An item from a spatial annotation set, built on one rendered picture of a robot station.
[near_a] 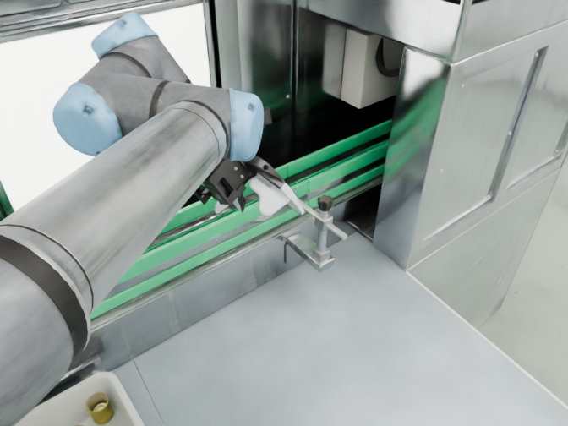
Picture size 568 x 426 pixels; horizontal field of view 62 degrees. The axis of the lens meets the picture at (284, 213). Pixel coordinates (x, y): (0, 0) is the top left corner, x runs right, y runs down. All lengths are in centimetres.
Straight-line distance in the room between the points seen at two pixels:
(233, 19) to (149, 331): 62
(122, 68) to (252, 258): 53
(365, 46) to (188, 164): 81
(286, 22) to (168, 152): 73
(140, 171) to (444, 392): 74
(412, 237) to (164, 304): 54
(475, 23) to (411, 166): 29
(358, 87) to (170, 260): 62
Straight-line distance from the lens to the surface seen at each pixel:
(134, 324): 93
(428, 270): 124
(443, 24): 87
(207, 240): 91
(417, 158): 97
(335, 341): 99
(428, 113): 92
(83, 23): 84
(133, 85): 55
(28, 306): 25
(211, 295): 99
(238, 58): 102
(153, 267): 89
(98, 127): 54
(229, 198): 68
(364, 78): 119
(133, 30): 63
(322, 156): 112
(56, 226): 30
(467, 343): 104
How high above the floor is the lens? 154
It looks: 39 degrees down
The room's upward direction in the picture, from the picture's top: straight up
